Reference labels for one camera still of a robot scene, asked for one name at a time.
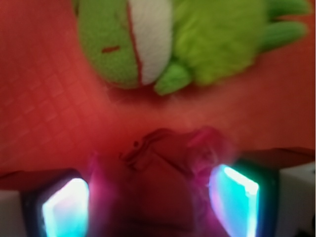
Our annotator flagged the red paper ball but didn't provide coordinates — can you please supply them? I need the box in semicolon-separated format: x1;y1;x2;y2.
87;127;237;237

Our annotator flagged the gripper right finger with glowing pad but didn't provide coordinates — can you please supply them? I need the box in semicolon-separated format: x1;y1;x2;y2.
209;147;316;237

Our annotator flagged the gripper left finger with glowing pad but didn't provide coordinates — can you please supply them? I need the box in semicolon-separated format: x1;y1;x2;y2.
0;169;89;237

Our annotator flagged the red plastic tray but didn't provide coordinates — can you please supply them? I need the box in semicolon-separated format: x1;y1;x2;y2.
0;0;316;174

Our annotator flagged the green plush toy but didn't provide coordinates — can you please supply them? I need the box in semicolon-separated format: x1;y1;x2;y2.
72;0;312;95

